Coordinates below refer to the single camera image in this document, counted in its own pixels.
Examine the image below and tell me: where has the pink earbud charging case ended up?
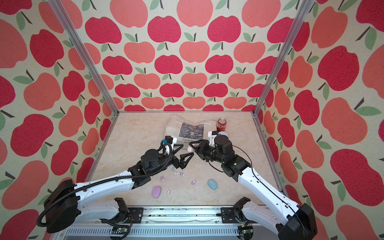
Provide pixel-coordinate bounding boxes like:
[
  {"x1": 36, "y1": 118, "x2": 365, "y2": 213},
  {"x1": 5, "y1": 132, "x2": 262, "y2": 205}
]
[{"x1": 187, "y1": 146, "x2": 195, "y2": 153}]

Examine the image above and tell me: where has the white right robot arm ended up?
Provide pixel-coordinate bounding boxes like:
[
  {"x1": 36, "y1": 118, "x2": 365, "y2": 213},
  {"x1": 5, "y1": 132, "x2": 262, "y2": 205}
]
[{"x1": 189, "y1": 135, "x2": 318, "y2": 240}]

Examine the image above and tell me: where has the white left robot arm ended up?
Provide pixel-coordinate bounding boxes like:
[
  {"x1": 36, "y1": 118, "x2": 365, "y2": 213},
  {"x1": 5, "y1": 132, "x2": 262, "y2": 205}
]
[{"x1": 36, "y1": 143, "x2": 194, "y2": 233}]

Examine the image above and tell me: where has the purple earbud charging case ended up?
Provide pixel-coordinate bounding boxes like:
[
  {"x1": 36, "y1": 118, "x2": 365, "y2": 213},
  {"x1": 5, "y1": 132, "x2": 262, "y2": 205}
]
[{"x1": 152, "y1": 186, "x2": 162, "y2": 199}]

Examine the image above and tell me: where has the blue earbud charging case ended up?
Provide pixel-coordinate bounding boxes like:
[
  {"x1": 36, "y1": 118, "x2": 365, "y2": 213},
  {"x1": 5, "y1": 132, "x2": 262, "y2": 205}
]
[{"x1": 208, "y1": 179, "x2": 218, "y2": 190}]

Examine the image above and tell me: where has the yellow can white lid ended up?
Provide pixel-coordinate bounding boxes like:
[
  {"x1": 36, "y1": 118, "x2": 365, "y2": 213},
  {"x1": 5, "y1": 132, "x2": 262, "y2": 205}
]
[{"x1": 217, "y1": 131, "x2": 229, "y2": 138}]

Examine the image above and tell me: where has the red cola can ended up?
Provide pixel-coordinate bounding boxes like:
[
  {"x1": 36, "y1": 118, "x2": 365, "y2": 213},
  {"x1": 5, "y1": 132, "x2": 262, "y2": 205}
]
[{"x1": 217, "y1": 118, "x2": 227, "y2": 133}]

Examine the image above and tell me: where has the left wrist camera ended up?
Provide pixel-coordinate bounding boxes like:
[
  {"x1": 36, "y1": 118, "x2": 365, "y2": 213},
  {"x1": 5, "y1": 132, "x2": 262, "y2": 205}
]
[{"x1": 162, "y1": 136, "x2": 177, "y2": 148}]

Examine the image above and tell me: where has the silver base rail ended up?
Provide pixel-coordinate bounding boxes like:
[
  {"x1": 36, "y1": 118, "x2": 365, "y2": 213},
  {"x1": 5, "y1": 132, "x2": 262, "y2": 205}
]
[{"x1": 50, "y1": 206, "x2": 278, "y2": 240}]

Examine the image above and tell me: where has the black corrugated cable conduit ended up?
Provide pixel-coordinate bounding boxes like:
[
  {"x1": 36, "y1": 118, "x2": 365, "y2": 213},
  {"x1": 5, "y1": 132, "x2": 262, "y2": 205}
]
[{"x1": 36, "y1": 143, "x2": 173, "y2": 228}]

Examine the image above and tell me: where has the left aluminium frame post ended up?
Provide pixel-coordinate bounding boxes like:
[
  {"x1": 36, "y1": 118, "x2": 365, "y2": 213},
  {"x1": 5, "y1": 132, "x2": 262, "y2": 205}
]
[{"x1": 48, "y1": 0, "x2": 119, "y2": 116}]

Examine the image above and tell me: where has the aluminium frame post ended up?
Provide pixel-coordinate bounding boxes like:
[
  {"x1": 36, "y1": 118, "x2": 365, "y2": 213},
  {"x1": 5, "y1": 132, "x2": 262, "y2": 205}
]
[
  {"x1": 252, "y1": 1, "x2": 315, "y2": 119},
  {"x1": 48, "y1": 0, "x2": 119, "y2": 116}
]

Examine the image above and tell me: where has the right aluminium frame post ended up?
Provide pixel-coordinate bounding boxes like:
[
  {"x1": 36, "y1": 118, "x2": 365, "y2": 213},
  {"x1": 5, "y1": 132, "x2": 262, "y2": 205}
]
[{"x1": 252, "y1": 1, "x2": 315, "y2": 119}]

